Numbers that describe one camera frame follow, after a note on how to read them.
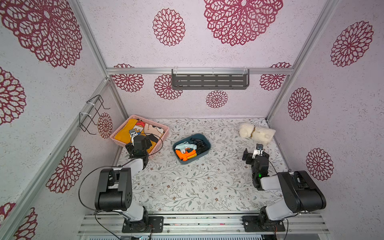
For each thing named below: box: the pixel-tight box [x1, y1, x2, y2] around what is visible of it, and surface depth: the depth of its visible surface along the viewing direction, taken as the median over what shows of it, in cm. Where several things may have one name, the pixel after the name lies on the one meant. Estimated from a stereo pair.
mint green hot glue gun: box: [175, 141, 197, 154], surface depth 99 cm
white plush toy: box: [239, 122, 276, 145], surface depth 101 cm
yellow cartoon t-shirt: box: [114, 119, 165, 153], surface depth 106 cm
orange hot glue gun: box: [175, 149, 196, 161], surface depth 96 cm
